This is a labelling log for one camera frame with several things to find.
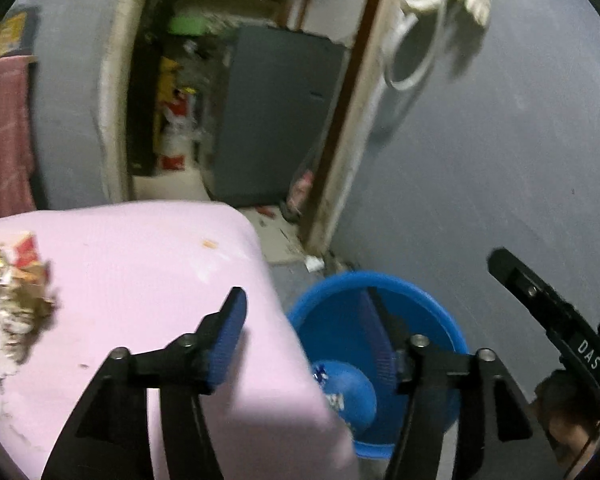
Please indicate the red white sack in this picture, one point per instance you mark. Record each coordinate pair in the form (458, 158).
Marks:
(175, 135)

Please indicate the blue snack bag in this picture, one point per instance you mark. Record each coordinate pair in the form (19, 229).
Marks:
(347, 392)

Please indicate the green box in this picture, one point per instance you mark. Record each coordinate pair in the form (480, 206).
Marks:
(192, 25)

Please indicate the pink floral cloth table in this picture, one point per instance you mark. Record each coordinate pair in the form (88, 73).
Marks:
(145, 270)

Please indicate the torn wrapper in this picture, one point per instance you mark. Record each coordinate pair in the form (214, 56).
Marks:
(27, 310)

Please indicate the pink checked blanket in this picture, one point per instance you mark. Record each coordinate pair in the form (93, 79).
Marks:
(2, 135)

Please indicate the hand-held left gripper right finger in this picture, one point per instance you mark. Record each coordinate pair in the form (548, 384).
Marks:
(380, 345)

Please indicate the blue plastic bucket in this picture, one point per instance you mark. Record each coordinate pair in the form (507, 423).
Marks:
(330, 320)

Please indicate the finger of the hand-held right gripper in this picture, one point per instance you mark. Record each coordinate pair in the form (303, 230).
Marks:
(530, 290)

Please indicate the white door frame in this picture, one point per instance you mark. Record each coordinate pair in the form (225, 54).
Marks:
(112, 110)

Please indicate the red snack wrapper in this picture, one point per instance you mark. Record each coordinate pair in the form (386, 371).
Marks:
(27, 252)

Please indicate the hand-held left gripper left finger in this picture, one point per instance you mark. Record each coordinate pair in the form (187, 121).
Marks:
(227, 340)

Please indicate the person's right hand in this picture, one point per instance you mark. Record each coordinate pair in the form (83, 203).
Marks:
(567, 420)

